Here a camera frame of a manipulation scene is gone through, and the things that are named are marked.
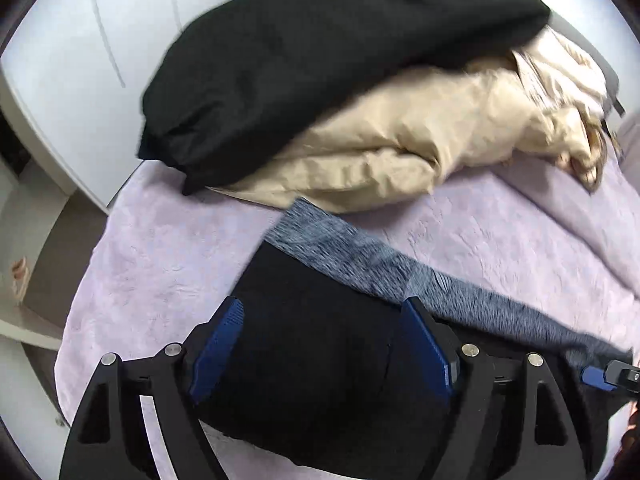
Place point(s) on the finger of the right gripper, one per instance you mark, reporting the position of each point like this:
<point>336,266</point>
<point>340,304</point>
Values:
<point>615,376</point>

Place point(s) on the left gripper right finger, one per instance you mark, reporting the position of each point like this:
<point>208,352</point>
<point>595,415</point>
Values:
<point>507,417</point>

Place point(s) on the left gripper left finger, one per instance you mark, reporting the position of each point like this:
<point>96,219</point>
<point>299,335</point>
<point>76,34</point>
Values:
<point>108,439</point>

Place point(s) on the black pants grey waistband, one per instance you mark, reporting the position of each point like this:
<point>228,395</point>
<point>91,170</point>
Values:
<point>320,376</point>

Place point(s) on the brown patterned garment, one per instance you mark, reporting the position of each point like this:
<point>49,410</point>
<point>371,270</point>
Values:
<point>587,158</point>

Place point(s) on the white shelf unit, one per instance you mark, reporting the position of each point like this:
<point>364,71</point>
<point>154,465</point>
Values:
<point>30,206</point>

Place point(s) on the beige puffer coat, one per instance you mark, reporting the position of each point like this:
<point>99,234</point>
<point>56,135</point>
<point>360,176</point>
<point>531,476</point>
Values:
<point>406,136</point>

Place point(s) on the white wardrobe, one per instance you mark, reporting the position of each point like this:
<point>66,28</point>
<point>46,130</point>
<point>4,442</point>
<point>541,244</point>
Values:
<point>78,68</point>

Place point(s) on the black jacket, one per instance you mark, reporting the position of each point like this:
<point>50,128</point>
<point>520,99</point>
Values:
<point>243,79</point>

